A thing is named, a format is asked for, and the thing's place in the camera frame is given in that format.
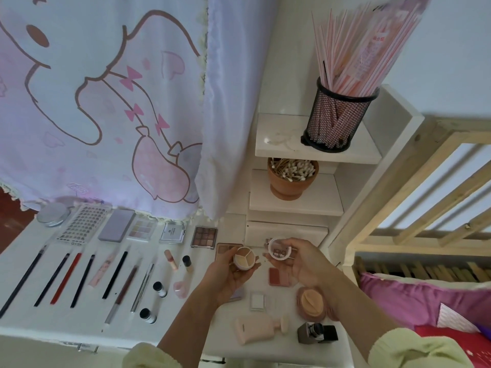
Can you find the person's left hand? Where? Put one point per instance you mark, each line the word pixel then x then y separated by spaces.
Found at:
pixel 219 279

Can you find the person's right hand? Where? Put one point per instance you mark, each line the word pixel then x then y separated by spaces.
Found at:
pixel 314 264

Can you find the small round white jar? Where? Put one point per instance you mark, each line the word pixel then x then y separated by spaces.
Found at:
pixel 244 258

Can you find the tan eyeshadow palette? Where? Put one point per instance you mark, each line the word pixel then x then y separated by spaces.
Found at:
pixel 224 247

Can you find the pink blush pan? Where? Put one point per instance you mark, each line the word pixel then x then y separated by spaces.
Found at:
pixel 279 276

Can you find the pink cushion compact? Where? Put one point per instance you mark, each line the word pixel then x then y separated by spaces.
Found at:
pixel 311 302

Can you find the dark brown eyeshadow palette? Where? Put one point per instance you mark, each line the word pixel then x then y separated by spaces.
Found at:
pixel 204 237

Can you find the clear round jar lid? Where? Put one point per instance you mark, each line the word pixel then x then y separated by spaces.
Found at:
pixel 272 243

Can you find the pink foundation tube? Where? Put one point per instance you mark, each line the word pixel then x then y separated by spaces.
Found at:
pixel 259 328

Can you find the square bottle with black cap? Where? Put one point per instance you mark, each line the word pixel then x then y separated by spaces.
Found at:
pixel 309 332

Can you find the clear eyeshadow palette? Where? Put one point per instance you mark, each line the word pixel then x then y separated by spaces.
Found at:
pixel 143 228

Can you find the lavender rectangular palette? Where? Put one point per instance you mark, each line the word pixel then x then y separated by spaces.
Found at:
pixel 116 224

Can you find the white false eyelash tray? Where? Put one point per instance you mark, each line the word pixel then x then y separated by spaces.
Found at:
pixel 83 223

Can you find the red lip pencil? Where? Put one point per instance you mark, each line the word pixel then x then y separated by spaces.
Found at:
pixel 66 278

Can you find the round silver compact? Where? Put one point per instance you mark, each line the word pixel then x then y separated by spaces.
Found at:
pixel 54 214

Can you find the person's left forearm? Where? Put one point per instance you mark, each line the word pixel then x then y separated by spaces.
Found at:
pixel 188 329

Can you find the person's right forearm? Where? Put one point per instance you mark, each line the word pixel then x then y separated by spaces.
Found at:
pixel 360 318

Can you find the terracotta pot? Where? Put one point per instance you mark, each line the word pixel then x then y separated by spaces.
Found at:
pixel 291 186

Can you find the bunch of cotton swabs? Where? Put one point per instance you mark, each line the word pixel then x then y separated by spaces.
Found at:
pixel 293 168

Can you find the white shelf unit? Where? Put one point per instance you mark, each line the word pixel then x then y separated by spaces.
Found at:
pixel 276 138

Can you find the dark container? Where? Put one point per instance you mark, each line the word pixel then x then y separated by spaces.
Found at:
pixel 337 118

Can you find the white paper sheet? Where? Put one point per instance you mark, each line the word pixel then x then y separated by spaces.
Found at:
pixel 456 318

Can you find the red shiny packet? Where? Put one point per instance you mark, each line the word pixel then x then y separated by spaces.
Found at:
pixel 452 345

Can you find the white table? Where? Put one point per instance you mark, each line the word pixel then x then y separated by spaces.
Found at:
pixel 46 322

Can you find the reddish brown door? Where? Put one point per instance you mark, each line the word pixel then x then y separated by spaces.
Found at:
pixel 8 222

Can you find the pink cartoon print cloth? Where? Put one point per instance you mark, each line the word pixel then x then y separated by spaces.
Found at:
pixel 77 111

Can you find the bunch of pink sticks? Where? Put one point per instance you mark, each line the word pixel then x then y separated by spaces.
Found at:
pixel 368 42

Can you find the wooden bed frame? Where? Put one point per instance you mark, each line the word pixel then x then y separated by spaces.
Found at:
pixel 383 187

